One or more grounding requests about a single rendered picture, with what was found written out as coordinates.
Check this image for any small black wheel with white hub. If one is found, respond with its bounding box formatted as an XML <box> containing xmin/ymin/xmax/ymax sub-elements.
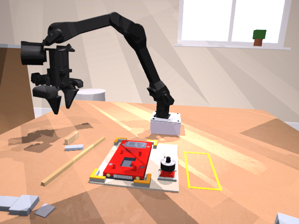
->
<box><xmin>160</xmin><ymin>158</ymin><xmax>176</xmax><ymax>172</ymax></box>

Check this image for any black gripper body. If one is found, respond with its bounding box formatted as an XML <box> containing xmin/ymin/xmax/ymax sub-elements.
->
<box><xmin>32</xmin><ymin>66</ymin><xmax>83</xmax><ymax>99</ymax></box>

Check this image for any long tan wooden stick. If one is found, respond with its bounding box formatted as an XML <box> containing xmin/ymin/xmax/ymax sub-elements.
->
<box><xmin>41</xmin><ymin>136</ymin><xmax>105</xmax><ymax>186</ymax></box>

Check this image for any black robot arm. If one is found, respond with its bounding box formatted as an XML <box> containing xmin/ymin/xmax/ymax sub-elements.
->
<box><xmin>21</xmin><ymin>12</ymin><xmax>175</xmax><ymax>119</ymax></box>

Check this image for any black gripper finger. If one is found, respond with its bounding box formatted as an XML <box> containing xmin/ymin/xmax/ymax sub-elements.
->
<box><xmin>61</xmin><ymin>88</ymin><xmax>79</xmax><ymax>109</ymax></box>
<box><xmin>46</xmin><ymin>95</ymin><xmax>61</xmax><ymax>115</ymax></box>

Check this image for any tan rectangular block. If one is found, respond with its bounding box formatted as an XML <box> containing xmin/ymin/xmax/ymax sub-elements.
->
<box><xmin>64</xmin><ymin>132</ymin><xmax>79</xmax><ymax>145</ymax></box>

